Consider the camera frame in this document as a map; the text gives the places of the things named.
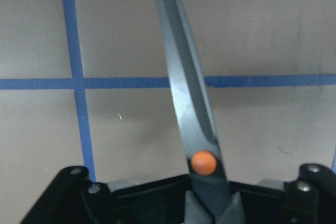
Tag grey orange scissors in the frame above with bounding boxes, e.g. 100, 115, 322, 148
156, 0, 246, 223

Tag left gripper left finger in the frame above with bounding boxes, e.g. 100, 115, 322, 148
21, 166, 191, 223

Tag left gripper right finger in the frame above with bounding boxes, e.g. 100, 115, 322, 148
230, 163, 335, 223

